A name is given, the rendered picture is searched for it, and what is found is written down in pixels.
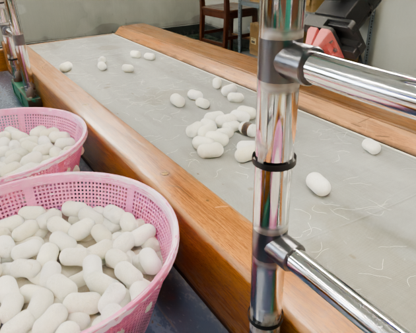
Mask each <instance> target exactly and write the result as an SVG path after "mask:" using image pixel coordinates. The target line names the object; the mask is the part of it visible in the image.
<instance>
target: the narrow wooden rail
mask: <svg viewBox="0 0 416 333"><path fill-rule="evenodd" d="M26 48H27V52H28V57H29V60H30V66H31V70H32V74H33V78H34V84H35V87H36V92H37V94H38V95H39V96H40V98H41V99H42V104H43V107H44V108H55V109H59V110H64V111H68V112H71V113H73V114H76V115H78V116H79V117H80V118H82V119H83V120H84V122H85V124H86V125H87V130H88V135H87V139H86V141H85V142H84V143H83V148H84V150H85V151H84V153H83V154H82V155H81V158H82V159H83V161H84V162H85V163H86V164H87V165H88V166H89V167H90V169H91V170H92V171H93V172H103V173H108V174H116V175H119V176H124V177H127V178H131V179H134V180H137V181H139V182H142V183H144V184H146V185H148V186H150V187H151V188H153V189H154V190H156V191H157V192H158V193H159V194H161V195H162V196H163V197H164V198H165V199H166V200H167V202H168V203H169V204H170V205H171V207H172V209H173V210H174V213H175V214H176V217H177V220H178V226H179V234H180V240H179V247H178V253H177V255H176V259H175V261H174V263H173V267H174V268H175V269H176V270H177V271H178V273H179V274H180V275H181V276H182V277H183V278H184V280H185V281H186V282H187V283H188V285H189V286H190V287H191V288H192V289H193V290H194V291H195V293H196V294H197V295H198V296H199V298H200V299H201V300H202V301H203V302H204V303H205V304H206V306H207V307H208V308H209V309H210V311H211V312H212V313H213V314H214V315H215V316H216V317H217V319H218V320H219V321H220V322H221V324H222V325H223V326H224V327H225V328H226V329H227V330H228V332H229V333H249V331H250V321H249V320H248V315H249V317H250V311H248V308H249V306H250V289H251V267H252V222H251V221H249V220H248V219H247V218H245V217H244V216H243V215H242V214H241V213H239V212H238V211H236V210H235V209H234V208H233V207H232V206H231V205H229V204H228V203H226V202H225V201H224V200H223V199H222V198H220V197H219V196H218V195H216V194H215V193H214V192H213V191H211V190H210V189H209V188H208V187H206V186H205V185H204V184H202V183H201V182H200V181H199V180H198V179H196V178H195V177H194V176H192V175H191V174H190V173H189V172H188V171H186V170H185V169H183V168H182V167H181V166H180V165H179V164H177V163H176V162H175V161H173V160H172V159H171V158H170V157H168V156H167V155H166V154H164V153H163V152H162V151H161V150H160V149H158V148H157V147H155V146H154V145H153V144H152V143H151V142H149V141H148V140H147V139H145V138H144V137H143V136H142V135H140V134H139V133H138V132H136V131H135V130H134V129H133V128H132V127H130V126H129V125H127V124H126V123H125V122H124V121H123V120H121V119H120V118H119V117H117V116H116V115H115V114H114V113H113V112H111V111H110V110H109V109H107V108H106V107H105V106H104V105H102V104H101V103H100V102H99V101H97V100H96V99H95V98H93V97H92V96H91V95H89V94H88V93H87V92H86V91H84V90H83V89H82V88H80V86H78V85H77V84H76V83H74V82H73V81H72V80H70V78H68V77H67V76H66V75H64V74H63V73H62V72H61V71H59V70H58V69H57V68H55V67H54V66H53V65H52V64H50V63H49V62H48V61H46V60H45V59H44V58H43V57H42V56H40V55H39V54H37V53H36V52H35V51H34V50H33V49H32V48H30V47H29V46H27V45H26ZM282 310H283V313H284V314H282V313H281V321H282V319H283V322H282V324H281V327H280V333H364V332H362V331H361V330H360V329H359V328H357V327H356V326H355V325H354V324H353V323H352V322H350V321H349V320H348V319H347V318H345V317H344V316H343V315H342V314H341V313H340V312H338V311H337V310H336V309H335V308H333V307H332V306H331V305H330V304H329V303H328V302H327V301H325V300H324V299H323V298H321V297H320V296H319V295H318V294H317V293H316V292H315V291H313V290H312V289H311V288H310V287H308V286H307V285H306V284H305V283H304V282H303V281H302V280H300V279H299V278H298V277H296V276H295V275H294V274H293V273H292V272H286V271H285V277H284V286H283V302H282Z"/></svg>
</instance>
